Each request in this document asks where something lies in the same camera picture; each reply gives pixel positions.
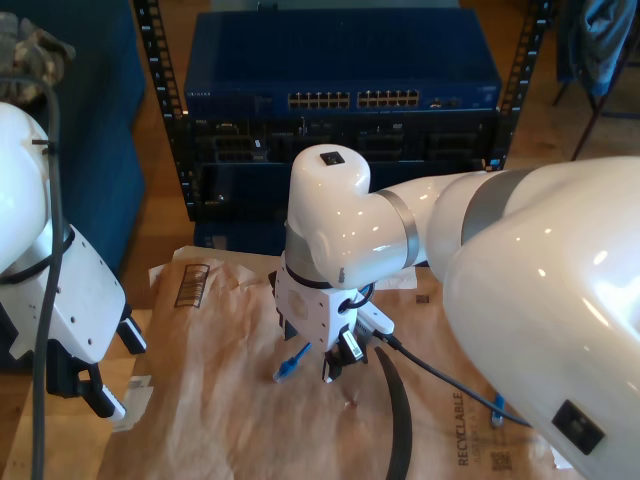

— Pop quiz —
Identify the blue network cable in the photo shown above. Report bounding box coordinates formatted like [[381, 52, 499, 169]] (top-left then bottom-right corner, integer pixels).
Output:
[[272, 282, 507, 428]]

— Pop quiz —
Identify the black rack server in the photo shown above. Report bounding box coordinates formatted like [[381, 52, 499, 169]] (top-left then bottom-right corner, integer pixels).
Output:
[[189, 115, 499, 164]]

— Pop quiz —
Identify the dark metal chair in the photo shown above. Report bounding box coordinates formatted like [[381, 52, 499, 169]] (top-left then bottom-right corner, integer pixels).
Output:
[[552, 29, 640, 161]]

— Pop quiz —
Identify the blue-grey jacket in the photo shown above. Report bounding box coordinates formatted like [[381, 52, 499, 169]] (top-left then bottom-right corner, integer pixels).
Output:
[[556, 0, 637, 96]]

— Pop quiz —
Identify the thick grey cable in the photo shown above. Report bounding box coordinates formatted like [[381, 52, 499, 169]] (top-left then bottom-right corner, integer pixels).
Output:
[[0, 74, 69, 480]]

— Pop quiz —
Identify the blue sofa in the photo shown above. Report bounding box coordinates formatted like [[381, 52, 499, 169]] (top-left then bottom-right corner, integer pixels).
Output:
[[0, 0, 147, 374]]

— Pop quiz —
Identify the black rack frame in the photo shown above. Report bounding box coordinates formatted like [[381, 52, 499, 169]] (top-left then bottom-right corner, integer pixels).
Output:
[[130, 0, 555, 224]]

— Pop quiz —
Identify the blue metal case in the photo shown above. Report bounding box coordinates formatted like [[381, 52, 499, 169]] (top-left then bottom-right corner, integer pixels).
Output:
[[193, 219, 289, 256]]

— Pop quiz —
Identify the camouflage cloth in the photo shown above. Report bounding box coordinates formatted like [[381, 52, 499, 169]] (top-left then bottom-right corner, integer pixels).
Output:
[[0, 12, 77, 106]]

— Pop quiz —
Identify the black camera cable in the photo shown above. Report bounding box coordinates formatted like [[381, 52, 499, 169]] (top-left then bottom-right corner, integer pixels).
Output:
[[377, 332, 534, 429]]

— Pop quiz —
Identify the brown paper mailer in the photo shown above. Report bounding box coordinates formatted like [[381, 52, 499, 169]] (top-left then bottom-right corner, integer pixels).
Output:
[[99, 244, 576, 480]]

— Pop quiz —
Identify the black rack drawer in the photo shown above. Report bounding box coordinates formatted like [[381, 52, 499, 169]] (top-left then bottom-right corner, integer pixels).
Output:
[[193, 158, 494, 224]]

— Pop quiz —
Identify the blue network switch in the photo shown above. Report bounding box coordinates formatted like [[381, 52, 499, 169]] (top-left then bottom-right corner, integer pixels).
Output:
[[183, 8, 503, 117]]

